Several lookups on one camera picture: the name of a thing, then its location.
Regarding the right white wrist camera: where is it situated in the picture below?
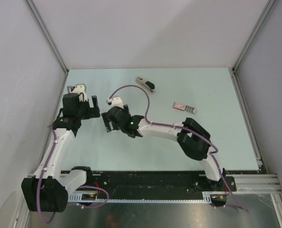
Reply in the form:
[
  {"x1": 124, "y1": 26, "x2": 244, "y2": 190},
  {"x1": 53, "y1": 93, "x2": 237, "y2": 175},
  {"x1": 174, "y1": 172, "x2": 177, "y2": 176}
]
[{"x1": 107, "y1": 96, "x2": 124, "y2": 109}]

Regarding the white slotted cable duct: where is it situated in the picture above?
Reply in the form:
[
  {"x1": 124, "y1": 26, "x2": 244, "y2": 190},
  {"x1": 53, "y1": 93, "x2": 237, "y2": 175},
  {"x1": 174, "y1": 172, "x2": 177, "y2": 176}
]
[{"x1": 68, "y1": 192, "x2": 226, "y2": 205}]

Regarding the beige black stapler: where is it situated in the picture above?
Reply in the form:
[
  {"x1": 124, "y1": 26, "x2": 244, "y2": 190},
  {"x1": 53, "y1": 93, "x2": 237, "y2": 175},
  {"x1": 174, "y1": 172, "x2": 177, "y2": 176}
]
[{"x1": 136, "y1": 77, "x2": 156, "y2": 94}]

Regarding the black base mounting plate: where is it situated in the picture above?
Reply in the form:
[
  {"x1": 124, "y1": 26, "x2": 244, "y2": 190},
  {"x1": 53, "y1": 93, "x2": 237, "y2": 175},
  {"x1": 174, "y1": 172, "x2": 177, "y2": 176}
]
[{"x1": 90, "y1": 171, "x2": 237, "y2": 200}]

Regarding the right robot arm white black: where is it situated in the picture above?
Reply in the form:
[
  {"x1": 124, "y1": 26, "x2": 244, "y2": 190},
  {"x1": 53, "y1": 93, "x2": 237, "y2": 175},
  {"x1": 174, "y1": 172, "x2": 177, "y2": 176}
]
[{"x1": 102, "y1": 106, "x2": 225, "y2": 190}]

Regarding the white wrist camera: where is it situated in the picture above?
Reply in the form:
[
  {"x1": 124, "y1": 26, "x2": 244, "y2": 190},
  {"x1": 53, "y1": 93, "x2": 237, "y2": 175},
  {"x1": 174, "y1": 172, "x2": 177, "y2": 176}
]
[
  {"x1": 67, "y1": 84, "x2": 88, "y2": 102},
  {"x1": 107, "y1": 96, "x2": 124, "y2": 109}
]

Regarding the aluminium frame rail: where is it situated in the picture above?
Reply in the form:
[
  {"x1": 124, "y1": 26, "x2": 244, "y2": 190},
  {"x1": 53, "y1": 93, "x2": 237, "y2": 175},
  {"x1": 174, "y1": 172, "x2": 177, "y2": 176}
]
[{"x1": 233, "y1": 174, "x2": 282, "y2": 194}]

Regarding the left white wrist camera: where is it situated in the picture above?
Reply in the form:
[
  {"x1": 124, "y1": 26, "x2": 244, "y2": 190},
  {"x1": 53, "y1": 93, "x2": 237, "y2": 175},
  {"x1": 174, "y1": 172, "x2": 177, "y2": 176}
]
[{"x1": 67, "y1": 84, "x2": 88, "y2": 102}]

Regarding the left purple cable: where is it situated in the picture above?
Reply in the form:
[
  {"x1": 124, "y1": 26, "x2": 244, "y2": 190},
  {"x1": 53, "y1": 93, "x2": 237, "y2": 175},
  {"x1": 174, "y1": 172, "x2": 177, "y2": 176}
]
[{"x1": 37, "y1": 125, "x2": 58, "y2": 224}]

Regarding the staple box with staples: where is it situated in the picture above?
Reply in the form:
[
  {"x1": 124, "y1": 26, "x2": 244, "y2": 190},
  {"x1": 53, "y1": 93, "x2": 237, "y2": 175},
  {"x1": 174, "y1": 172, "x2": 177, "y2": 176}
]
[{"x1": 173, "y1": 102, "x2": 195, "y2": 114}]

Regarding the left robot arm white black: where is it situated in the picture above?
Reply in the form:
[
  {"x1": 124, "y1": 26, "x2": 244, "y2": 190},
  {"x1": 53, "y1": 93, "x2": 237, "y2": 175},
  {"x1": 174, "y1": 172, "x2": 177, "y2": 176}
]
[{"x1": 21, "y1": 92, "x2": 100, "y2": 212}]

